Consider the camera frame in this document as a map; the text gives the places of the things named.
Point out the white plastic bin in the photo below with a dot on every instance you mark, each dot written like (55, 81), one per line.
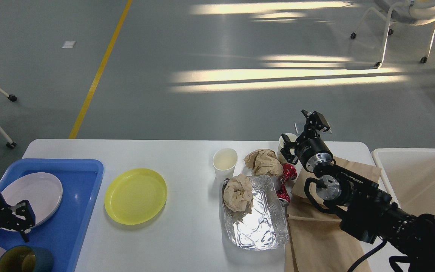
(408, 174)

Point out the crumpled brown paper in tray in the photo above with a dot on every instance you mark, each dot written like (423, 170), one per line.
(237, 194)

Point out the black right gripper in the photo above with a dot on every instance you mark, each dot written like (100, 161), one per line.
(311, 149)

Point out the dark green mug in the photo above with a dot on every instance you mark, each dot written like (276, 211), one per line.
(27, 259)

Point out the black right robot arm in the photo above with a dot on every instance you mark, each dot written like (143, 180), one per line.
(365, 211)

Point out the brown paper bag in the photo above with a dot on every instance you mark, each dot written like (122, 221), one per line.
(316, 244)

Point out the crumpled brown paper ball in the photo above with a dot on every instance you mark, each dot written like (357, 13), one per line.
(264, 162)

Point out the aluminium foil tray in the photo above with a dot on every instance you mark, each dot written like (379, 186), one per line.
(262, 226)

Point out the white round plate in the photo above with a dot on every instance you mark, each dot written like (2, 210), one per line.
(43, 190)

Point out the white chair on casters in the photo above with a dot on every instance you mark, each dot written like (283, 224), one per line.
(409, 12)

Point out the yellow round plate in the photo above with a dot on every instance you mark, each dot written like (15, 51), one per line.
(135, 196)

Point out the blue plastic tray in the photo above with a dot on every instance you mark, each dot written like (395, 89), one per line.
(64, 232)

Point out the white paper cup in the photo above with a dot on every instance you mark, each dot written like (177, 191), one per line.
(291, 138)
(224, 163)

